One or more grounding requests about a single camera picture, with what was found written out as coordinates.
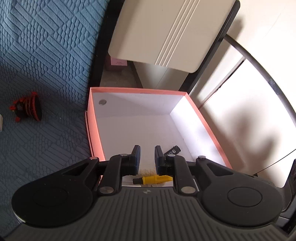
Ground black usb stick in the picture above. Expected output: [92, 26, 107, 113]
[164, 146, 181, 156]

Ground yellow handle screwdriver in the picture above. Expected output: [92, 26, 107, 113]
[132, 175, 173, 185]

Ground red black lion dance figurine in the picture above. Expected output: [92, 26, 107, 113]
[9, 91, 43, 123]

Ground white usb charger cube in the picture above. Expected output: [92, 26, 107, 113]
[0, 114, 4, 132]

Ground pink cardboard box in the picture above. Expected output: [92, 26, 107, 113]
[85, 87, 231, 176]

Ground small pink box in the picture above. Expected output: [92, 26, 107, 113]
[105, 55, 127, 71]

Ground white folding chair back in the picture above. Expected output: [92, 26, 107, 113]
[108, 0, 234, 73]

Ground blue textured sofa cover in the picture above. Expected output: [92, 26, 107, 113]
[1, 1, 108, 237]

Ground black metal rail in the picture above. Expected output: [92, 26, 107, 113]
[224, 34, 296, 126]

